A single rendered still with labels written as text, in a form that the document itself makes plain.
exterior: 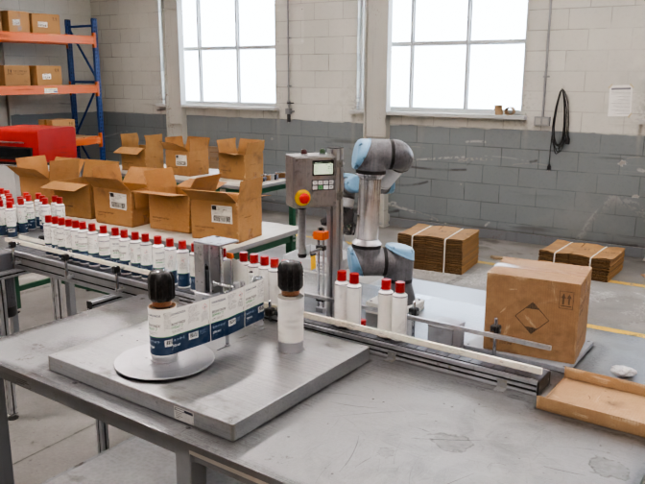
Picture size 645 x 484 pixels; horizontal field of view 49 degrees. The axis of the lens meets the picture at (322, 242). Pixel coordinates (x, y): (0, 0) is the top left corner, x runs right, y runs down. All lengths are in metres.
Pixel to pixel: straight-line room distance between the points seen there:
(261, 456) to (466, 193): 6.51
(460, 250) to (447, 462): 4.77
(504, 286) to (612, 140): 5.30
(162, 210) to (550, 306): 2.91
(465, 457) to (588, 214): 6.04
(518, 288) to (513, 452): 0.67
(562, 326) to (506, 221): 5.63
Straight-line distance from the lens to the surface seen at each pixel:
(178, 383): 2.16
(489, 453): 1.92
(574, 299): 2.40
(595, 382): 2.38
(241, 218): 4.26
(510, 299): 2.44
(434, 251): 6.61
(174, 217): 4.63
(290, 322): 2.30
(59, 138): 7.95
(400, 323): 2.42
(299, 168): 2.56
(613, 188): 7.68
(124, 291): 3.31
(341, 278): 2.51
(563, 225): 7.85
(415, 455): 1.88
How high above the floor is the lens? 1.76
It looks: 13 degrees down
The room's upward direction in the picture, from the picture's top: straight up
